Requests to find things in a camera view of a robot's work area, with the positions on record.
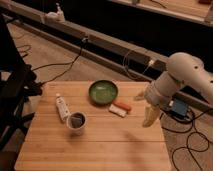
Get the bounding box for white tube bottle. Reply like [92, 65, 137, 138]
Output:
[56, 93, 70, 122]

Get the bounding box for green bowl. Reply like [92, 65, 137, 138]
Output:
[88, 80, 118, 105]

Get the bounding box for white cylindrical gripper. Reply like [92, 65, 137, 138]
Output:
[133, 72, 183, 127]

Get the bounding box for long metal rail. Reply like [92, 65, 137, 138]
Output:
[0, 0, 213, 116]

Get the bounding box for blue electronics box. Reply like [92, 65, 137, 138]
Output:
[170, 99, 188, 119]

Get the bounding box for black floor cable left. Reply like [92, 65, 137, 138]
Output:
[16, 38, 88, 86]

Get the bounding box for black floor cable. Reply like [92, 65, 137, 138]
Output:
[16, 38, 88, 86]
[159, 106, 213, 171]

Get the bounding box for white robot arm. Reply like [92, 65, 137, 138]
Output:
[136, 52, 213, 128]

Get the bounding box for white block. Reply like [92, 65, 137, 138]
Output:
[109, 104, 127, 118]

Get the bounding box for white looped cable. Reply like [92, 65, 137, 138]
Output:
[121, 46, 156, 81]

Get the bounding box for black floor cable right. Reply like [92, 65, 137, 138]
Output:
[159, 106, 213, 171]

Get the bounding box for white clamp on rail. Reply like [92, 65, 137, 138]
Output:
[45, 3, 65, 22]

